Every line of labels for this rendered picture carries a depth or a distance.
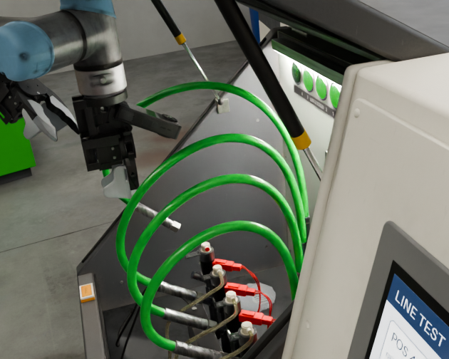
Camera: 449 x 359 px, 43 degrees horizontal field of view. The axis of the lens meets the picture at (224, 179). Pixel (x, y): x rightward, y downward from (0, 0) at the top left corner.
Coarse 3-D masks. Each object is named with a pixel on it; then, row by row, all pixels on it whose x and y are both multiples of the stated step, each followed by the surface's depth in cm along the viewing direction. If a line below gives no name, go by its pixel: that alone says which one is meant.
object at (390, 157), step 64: (384, 64) 58; (448, 64) 55; (384, 128) 52; (448, 128) 44; (320, 192) 63; (384, 192) 51; (448, 192) 43; (320, 256) 63; (448, 256) 43; (320, 320) 63
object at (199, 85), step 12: (180, 84) 99; (192, 84) 98; (204, 84) 98; (216, 84) 98; (228, 84) 98; (156, 96) 100; (240, 96) 99; (252, 96) 98; (264, 108) 99; (276, 120) 100; (288, 144) 102; (300, 168) 104; (300, 180) 104; (300, 192) 106
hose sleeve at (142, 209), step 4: (140, 204) 111; (136, 208) 110; (140, 208) 110; (144, 208) 111; (148, 208) 111; (140, 212) 111; (144, 212) 110; (148, 212) 111; (152, 212) 111; (156, 212) 111; (148, 216) 111; (152, 216) 111; (168, 220) 111; (172, 220) 112; (164, 224) 111; (168, 224) 111; (168, 228) 112
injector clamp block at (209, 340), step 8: (200, 304) 116; (192, 312) 114; (200, 312) 113; (192, 328) 109; (192, 336) 111; (208, 336) 107; (216, 336) 107; (192, 344) 114; (200, 344) 105; (208, 344) 105; (216, 344) 105
